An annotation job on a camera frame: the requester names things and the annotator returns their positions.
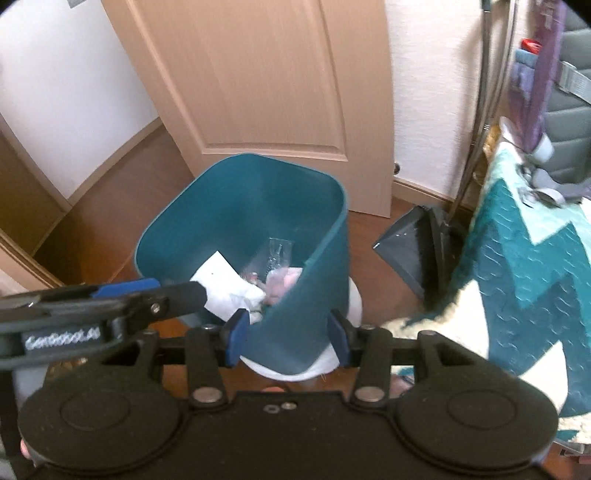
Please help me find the white crumpled paper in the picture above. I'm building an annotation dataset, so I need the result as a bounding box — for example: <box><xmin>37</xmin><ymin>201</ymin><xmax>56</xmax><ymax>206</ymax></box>
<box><xmin>190</xmin><ymin>251</ymin><xmax>266</xmax><ymax>322</ymax></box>

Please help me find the clear plastic wrapper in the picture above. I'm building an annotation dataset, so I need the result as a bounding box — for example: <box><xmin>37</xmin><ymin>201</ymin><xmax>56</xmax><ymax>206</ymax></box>
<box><xmin>247</xmin><ymin>237</ymin><xmax>294</xmax><ymax>281</ymax></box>

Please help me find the teal zigzag quilt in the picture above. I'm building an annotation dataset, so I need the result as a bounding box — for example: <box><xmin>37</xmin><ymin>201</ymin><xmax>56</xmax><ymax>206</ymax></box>
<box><xmin>385</xmin><ymin>119</ymin><xmax>590</xmax><ymax>444</ymax></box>

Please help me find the purple grey backpack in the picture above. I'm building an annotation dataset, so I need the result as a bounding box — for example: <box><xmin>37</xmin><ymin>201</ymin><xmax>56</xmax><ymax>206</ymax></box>
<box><xmin>509</xmin><ymin>1</ymin><xmax>590</xmax><ymax>207</ymax></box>

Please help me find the beige wooden door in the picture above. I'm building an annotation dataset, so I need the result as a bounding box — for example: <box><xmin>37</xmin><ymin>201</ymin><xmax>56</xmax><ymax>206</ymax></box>
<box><xmin>103</xmin><ymin>1</ymin><xmax>394</xmax><ymax>217</ymax></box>

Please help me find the grey dustpan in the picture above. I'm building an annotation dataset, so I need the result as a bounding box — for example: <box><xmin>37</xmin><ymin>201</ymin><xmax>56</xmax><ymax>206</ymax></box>
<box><xmin>373</xmin><ymin>205</ymin><xmax>467</xmax><ymax>309</ymax></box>

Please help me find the pink paper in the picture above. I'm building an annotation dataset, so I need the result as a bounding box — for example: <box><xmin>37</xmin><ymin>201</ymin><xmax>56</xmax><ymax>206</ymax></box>
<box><xmin>263</xmin><ymin>267</ymin><xmax>303</xmax><ymax>305</ymax></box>

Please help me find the teal trash bin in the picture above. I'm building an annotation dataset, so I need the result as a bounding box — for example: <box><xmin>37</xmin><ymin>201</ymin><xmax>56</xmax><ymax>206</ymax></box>
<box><xmin>134</xmin><ymin>154</ymin><xmax>349</xmax><ymax>375</ymax></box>

